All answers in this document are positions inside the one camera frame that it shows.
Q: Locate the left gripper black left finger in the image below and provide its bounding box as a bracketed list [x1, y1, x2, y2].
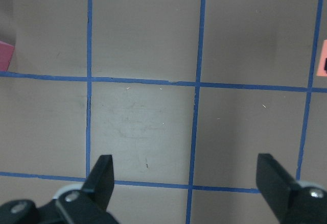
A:
[55, 155, 115, 223]

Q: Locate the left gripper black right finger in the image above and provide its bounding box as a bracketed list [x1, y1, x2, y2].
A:
[256, 153, 326, 223]

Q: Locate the orange foam block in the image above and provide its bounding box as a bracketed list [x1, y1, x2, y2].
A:
[316, 40, 327, 77]

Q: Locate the pink foam block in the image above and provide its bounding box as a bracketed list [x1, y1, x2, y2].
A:
[0, 41, 15, 71]

